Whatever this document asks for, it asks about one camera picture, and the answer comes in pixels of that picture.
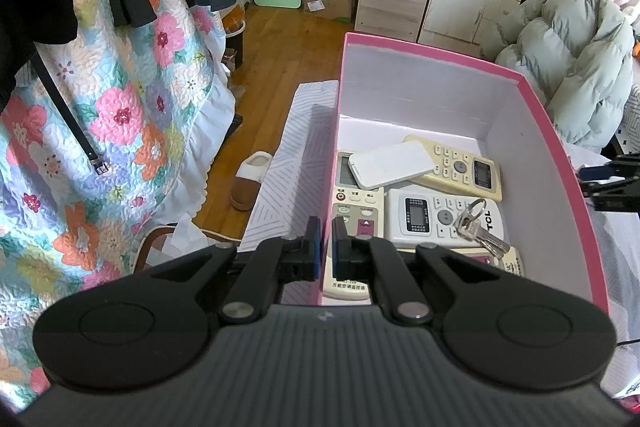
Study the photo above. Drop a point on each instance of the pale grey puffer jacket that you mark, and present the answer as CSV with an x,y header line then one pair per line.
x,y
570,57

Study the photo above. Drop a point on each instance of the cream remote control grey top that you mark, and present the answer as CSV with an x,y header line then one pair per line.
x,y
357,207

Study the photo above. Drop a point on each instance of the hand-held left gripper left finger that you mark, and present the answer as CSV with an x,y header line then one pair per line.
x,y
314,249

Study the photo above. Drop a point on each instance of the cream remote control maroon label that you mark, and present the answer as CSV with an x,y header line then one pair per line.
x,y
507,264

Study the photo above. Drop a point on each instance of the orange trash can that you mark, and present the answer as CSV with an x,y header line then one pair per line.
x,y
232,21

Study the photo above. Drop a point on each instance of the brown and white slipper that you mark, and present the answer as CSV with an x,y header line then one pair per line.
x,y
250,179

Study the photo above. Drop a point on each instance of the brown cardboard box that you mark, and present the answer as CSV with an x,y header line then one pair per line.
x,y
330,2

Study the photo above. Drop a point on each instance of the yellowish remote control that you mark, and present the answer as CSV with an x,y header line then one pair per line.
x,y
450,162

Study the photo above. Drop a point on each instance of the bunch of silver keys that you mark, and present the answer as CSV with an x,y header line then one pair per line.
x,y
480,237

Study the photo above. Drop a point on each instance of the white remote control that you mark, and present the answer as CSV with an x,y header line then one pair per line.
x,y
430,217

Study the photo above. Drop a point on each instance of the pink cardboard box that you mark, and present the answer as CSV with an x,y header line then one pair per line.
x,y
425,92

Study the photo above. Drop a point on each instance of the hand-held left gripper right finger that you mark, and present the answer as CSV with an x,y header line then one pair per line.
x,y
337,249

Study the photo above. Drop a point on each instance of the white power bank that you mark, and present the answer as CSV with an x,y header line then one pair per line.
x,y
390,164

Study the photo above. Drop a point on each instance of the black belt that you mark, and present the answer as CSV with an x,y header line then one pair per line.
x,y
70,122

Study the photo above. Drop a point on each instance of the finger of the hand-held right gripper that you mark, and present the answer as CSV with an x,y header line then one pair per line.
x,y
615,198
595,173

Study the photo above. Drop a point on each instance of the floral quilt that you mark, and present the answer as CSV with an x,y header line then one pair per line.
x,y
125,132

